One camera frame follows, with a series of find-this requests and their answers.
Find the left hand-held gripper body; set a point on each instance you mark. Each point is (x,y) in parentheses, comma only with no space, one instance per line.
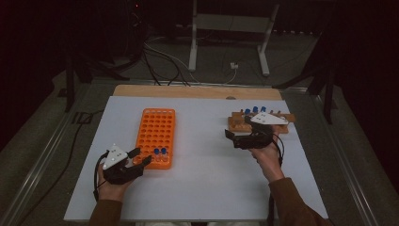
(114,157)

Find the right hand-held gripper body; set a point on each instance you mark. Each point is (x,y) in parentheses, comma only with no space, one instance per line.
(268,118)

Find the blue-capped test tube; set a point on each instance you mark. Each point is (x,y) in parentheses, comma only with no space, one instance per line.
(247,111)
(263,109)
(156,151)
(255,109)
(163,151)

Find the wooden tube rack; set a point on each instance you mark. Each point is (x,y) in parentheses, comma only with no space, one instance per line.
(238,127)

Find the orange plastic tube rack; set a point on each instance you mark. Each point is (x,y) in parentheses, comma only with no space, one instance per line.
(155,132)

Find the person's left hand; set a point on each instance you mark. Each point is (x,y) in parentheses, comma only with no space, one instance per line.
(111,191)

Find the person's right hand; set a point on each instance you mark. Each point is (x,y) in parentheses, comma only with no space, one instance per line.
(269,160)

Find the white table cover sheet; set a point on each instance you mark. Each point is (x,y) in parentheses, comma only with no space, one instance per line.
(213,175)

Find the white plug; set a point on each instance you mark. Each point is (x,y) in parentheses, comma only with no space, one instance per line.
(234,66)

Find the black tripod stand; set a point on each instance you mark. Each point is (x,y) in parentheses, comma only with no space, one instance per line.
(70,84)
(328,100)

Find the white metal stand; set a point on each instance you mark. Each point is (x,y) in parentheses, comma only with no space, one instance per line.
(232,23)

